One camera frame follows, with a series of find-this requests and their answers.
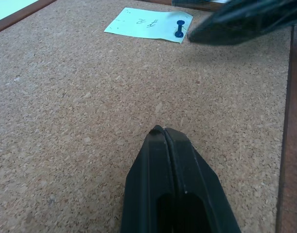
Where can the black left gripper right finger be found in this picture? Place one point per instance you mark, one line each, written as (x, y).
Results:
(197, 179)

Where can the green paper note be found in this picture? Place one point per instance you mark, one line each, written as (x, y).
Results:
(128, 26)

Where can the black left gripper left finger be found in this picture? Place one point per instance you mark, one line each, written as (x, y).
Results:
(148, 174)

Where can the blue pushpin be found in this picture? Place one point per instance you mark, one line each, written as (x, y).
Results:
(179, 34)

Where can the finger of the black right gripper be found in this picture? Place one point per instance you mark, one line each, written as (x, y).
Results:
(240, 24)
(199, 3)

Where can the cork board with wooden frame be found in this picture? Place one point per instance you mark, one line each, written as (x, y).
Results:
(65, 97)

